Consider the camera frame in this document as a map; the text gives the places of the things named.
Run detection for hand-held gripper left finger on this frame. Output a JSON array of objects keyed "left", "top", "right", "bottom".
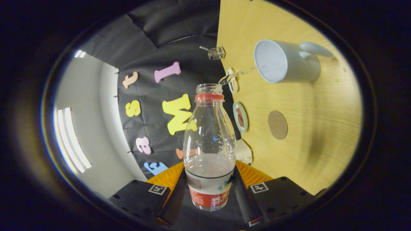
[{"left": 108, "top": 161, "right": 193, "bottom": 227}]

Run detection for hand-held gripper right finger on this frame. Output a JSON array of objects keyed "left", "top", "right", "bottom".
[{"left": 232, "top": 160, "right": 317, "bottom": 227}]

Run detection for clear plastic bottle red label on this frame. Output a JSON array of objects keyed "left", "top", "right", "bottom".
[{"left": 183, "top": 83, "right": 237, "bottom": 211}]

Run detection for brown round coaster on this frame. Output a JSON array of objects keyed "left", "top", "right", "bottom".
[{"left": 268, "top": 110, "right": 288, "bottom": 140}]

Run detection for white cup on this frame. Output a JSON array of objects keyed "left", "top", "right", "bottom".
[{"left": 254, "top": 39, "right": 335, "bottom": 84}]

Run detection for white toaster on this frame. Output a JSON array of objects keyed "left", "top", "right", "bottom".
[{"left": 236, "top": 140, "right": 253, "bottom": 165}]

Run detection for pale green plate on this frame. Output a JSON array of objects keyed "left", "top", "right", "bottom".
[{"left": 233, "top": 102, "right": 249, "bottom": 133}]

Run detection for wooden table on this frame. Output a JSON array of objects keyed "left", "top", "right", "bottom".
[{"left": 216, "top": 0, "right": 363, "bottom": 195}]

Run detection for white divided sauce dish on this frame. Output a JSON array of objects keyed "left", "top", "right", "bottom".
[{"left": 226, "top": 68, "right": 239, "bottom": 93}]

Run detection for long ceiling light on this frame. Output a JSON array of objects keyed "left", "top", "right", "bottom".
[{"left": 57, "top": 107, "right": 92, "bottom": 174}]

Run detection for small clear glass holder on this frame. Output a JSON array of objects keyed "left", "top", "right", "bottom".
[{"left": 208, "top": 47, "right": 226, "bottom": 61}]

